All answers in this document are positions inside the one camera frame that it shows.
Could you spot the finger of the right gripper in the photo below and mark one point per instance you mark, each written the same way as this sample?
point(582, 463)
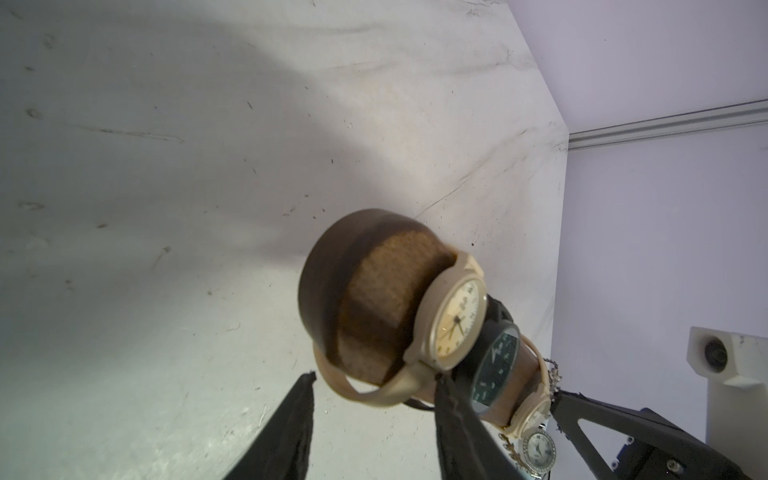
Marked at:
point(654, 447)

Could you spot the wooden watch stand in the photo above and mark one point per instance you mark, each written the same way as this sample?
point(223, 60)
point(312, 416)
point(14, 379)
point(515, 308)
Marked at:
point(372, 295)

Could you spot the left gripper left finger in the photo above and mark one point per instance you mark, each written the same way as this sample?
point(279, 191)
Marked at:
point(282, 448)

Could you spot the beige band watch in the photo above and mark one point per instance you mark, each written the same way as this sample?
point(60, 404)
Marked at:
point(535, 406)

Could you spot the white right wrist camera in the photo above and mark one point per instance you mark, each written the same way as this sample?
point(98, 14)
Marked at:
point(735, 367)

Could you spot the aluminium wall frame rail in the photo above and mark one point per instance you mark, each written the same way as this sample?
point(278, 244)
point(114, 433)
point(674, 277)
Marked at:
point(708, 120)

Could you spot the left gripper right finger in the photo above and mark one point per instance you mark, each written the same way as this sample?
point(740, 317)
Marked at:
point(465, 448)

